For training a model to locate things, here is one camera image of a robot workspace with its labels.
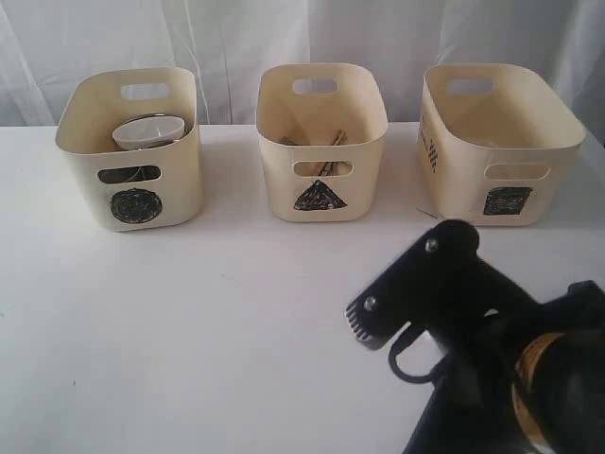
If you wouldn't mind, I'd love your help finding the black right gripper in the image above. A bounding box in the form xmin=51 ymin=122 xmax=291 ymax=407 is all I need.
xmin=399 ymin=306 xmax=540 ymax=453

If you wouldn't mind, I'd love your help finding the white ceramic bowl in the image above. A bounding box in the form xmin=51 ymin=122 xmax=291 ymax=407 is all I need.
xmin=111 ymin=116 xmax=186 ymax=151

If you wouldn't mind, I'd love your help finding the steel fork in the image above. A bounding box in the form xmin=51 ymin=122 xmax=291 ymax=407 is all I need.
xmin=318 ymin=130 xmax=347 ymax=177

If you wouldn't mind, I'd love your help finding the steel table knife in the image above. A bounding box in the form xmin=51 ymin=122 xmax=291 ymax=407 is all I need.
xmin=278 ymin=136 xmax=330 ymax=147

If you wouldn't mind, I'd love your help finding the steel cup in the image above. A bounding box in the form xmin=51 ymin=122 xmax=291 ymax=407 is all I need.
xmin=97 ymin=166 xmax=141 ymax=184

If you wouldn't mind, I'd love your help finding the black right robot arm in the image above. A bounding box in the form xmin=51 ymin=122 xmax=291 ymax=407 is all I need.
xmin=404 ymin=281 xmax=604 ymax=453

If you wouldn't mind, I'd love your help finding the cream bin with square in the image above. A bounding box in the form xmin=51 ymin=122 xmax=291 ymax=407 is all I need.
xmin=418 ymin=63 xmax=586 ymax=226

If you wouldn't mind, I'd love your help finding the cream bin with triangle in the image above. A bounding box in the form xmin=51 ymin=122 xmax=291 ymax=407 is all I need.
xmin=256 ymin=63 xmax=388 ymax=222

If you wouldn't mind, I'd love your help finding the cream bin with circle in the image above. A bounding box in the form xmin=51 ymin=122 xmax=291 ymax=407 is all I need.
xmin=55 ymin=67 xmax=202 ymax=232

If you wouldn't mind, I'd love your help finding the white backdrop curtain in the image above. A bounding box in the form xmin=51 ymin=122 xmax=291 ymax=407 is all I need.
xmin=1 ymin=1 xmax=604 ymax=137

